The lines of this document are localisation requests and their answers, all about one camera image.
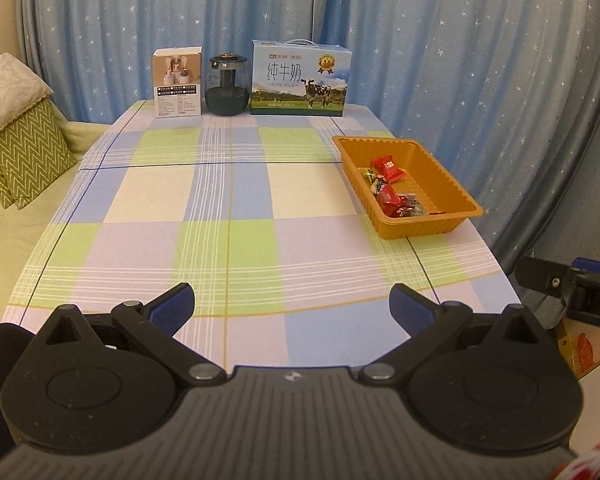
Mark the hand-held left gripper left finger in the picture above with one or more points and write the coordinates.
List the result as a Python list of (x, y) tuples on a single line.
[(172, 307)]

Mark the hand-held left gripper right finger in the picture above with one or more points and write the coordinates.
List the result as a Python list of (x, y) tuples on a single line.
[(410, 310)]

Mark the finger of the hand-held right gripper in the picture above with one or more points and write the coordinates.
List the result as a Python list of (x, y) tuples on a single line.
[(597, 265), (542, 276)]

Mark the large red snack packet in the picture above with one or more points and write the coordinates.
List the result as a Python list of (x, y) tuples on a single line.
[(390, 197)]

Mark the orange plastic tray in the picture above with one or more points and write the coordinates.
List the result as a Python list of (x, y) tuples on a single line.
[(440, 185)]

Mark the green brown candy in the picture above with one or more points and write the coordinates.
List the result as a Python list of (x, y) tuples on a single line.
[(369, 174)]

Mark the yellow cardboard box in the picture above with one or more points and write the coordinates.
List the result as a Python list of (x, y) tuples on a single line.
[(580, 350)]

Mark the blue lace-trimmed cloth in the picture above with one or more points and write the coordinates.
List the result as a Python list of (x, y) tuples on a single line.
[(590, 185)]

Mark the red white printed cloth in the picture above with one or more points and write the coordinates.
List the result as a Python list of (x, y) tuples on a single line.
[(590, 465)]

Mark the pale green sofa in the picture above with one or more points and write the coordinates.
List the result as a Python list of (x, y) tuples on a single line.
[(0, 250)]

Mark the green zigzag cushion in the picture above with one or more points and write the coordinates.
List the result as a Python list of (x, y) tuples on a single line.
[(25, 155)]

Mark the dark green glass jar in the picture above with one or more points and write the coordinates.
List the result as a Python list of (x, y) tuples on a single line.
[(225, 100)]

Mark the white product box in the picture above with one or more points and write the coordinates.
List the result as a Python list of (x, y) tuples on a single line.
[(177, 90)]

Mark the blue milk carton box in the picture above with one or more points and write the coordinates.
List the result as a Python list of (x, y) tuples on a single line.
[(300, 85)]

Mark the blue star-print curtain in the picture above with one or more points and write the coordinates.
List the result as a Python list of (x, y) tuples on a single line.
[(430, 35)]

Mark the beige quilted cushion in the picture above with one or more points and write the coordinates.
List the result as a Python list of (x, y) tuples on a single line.
[(5, 90)]

